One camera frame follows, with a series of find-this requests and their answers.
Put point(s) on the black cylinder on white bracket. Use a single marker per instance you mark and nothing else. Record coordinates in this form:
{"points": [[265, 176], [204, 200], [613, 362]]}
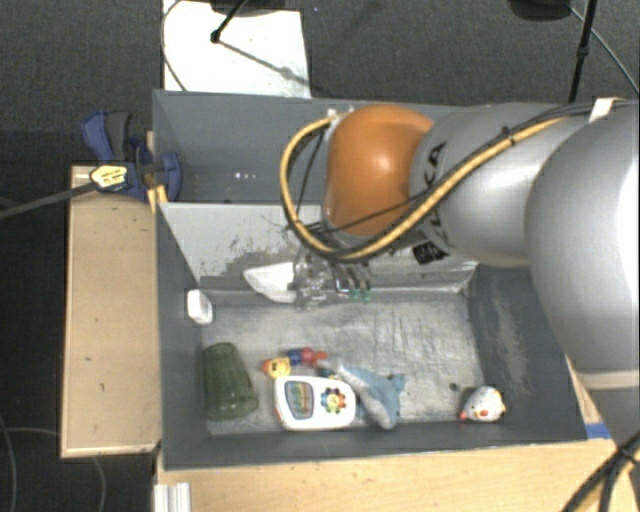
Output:
{"points": [[429, 252]]}

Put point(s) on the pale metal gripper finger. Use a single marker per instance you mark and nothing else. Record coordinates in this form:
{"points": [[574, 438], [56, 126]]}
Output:
{"points": [[312, 300], [305, 272]]}

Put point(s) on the white crumpled cloth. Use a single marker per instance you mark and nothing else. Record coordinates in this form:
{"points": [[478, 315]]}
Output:
{"points": [[267, 280]]}

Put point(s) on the pale wood flat board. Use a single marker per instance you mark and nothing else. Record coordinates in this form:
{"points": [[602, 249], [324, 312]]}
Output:
{"points": [[110, 320]]}

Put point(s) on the blue toy dolphin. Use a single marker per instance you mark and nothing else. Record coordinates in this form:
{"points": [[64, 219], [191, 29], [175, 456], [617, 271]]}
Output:
{"points": [[377, 395]]}

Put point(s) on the dark green plastic cup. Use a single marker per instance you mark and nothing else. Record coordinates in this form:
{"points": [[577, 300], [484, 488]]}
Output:
{"points": [[227, 382]]}

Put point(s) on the white colourful toy music player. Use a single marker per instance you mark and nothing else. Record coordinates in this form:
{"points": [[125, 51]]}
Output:
{"points": [[312, 402]]}

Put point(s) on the grey metal bin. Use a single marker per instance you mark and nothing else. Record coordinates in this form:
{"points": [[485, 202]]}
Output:
{"points": [[400, 340]]}

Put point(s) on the white toy chicken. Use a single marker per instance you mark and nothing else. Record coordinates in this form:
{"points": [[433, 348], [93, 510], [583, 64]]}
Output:
{"points": [[484, 404]]}

